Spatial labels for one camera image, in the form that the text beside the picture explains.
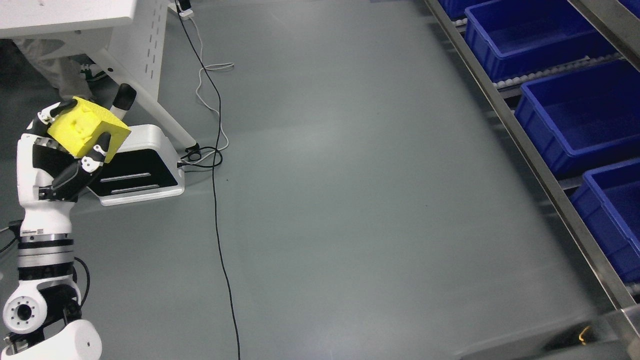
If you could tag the blue plastic bin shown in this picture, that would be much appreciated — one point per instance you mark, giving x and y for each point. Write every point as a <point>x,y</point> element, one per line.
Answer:
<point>455,9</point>
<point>511,38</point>
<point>583,119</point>
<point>608,202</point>

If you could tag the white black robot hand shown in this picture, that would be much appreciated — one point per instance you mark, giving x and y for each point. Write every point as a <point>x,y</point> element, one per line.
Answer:
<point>49,178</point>

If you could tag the person leg grey trousers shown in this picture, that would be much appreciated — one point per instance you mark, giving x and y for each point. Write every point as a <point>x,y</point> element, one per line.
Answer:
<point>70,78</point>

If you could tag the dented yellow foam block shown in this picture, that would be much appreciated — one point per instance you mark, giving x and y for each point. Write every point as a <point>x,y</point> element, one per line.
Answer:
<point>78,129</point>

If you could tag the white black floor device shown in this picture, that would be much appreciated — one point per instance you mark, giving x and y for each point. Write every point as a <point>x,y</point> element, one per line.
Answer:
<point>144,168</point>

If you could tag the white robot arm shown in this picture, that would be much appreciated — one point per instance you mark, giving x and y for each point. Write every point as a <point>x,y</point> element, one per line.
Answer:
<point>44,313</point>

